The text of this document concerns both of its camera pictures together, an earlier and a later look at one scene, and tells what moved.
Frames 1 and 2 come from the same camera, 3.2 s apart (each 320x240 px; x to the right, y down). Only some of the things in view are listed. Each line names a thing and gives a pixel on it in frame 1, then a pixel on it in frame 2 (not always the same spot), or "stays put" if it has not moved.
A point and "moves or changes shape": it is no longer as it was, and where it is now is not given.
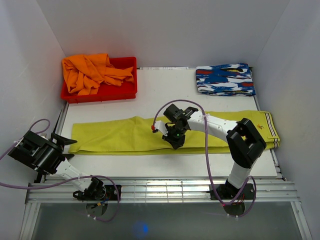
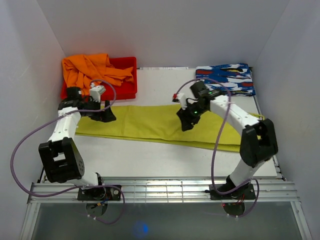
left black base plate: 111,193 stays put
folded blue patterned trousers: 233,79 stays put
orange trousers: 86,73 stays put
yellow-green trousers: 134,135 moves or changes shape
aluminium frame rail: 272,192 stays put
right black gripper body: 175,135 to 193,111
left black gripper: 62,141 to 106,116
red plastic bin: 108,92 stays put
